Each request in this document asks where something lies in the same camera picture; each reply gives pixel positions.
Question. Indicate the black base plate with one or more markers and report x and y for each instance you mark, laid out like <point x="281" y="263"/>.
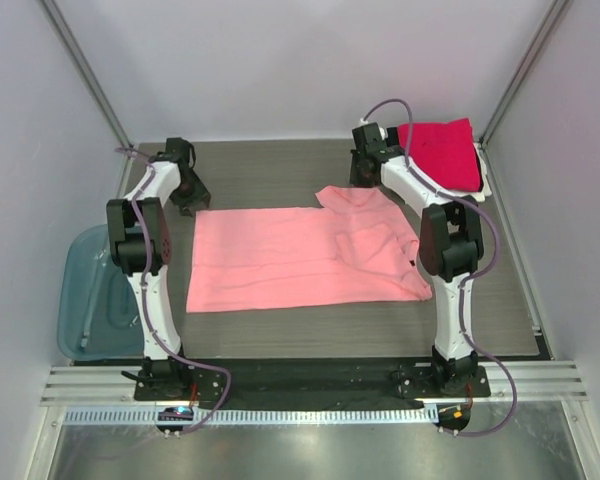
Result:
<point x="305" y="384"/>

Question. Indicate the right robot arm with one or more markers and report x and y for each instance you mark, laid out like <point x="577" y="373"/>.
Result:
<point x="450" y="247"/>

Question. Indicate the left aluminium frame post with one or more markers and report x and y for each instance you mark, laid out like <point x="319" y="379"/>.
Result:
<point x="76" y="55"/>

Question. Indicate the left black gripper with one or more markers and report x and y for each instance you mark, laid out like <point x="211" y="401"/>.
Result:
<point x="191" y="198"/>

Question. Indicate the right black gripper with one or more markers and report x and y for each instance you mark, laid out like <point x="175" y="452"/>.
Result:
<point x="360" y="175"/>

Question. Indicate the aluminium front rail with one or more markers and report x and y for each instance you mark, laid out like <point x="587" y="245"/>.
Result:
<point x="104" y="385"/>

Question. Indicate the folded magenta t shirt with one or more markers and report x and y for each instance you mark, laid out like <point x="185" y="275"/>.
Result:
<point x="445" y="152"/>

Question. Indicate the white slotted cable duct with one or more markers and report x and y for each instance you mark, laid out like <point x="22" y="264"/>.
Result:
<point x="180" y="416"/>

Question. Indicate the right aluminium frame post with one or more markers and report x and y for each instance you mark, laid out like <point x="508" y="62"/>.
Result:
<point x="538" y="43"/>

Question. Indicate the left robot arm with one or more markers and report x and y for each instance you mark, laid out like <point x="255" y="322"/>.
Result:
<point x="140" y="246"/>

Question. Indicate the light pink t shirt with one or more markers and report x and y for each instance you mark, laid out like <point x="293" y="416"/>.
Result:
<point x="355" y="246"/>

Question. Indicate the aluminium frame post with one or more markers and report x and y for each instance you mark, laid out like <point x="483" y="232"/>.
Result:
<point x="538" y="43"/>
<point x="76" y="55"/>

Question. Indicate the folded white t shirt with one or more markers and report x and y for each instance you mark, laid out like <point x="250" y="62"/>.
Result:
<point x="485" y="190"/>

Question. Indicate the blue plastic bin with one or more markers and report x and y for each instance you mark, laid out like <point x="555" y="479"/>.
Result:
<point x="98" y="316"/>

